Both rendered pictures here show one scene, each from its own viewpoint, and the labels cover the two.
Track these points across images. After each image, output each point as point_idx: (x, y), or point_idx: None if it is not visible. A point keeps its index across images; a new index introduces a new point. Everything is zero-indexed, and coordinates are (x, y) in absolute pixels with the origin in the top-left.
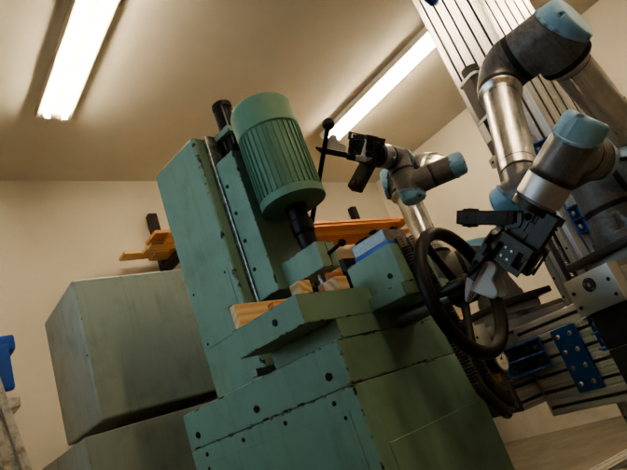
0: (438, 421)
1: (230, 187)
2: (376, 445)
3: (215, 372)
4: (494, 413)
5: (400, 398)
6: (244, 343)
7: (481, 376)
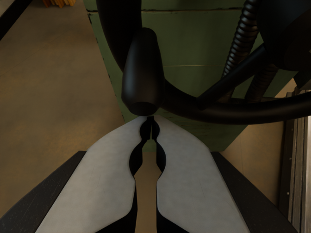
0: (204, 67)
1: None
2: (105, 64)
3: None
4: (296, 77)
5: (162, 39)
6: None
7: (246, 93)
